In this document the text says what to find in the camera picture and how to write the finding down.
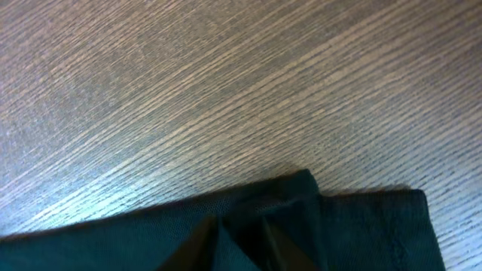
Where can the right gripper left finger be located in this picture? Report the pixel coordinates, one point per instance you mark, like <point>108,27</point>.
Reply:
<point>196,253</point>

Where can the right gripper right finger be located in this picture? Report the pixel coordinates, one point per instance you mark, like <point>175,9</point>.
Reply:
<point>281,253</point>

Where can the black polo shirt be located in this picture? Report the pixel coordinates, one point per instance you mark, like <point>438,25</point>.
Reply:
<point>383,230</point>

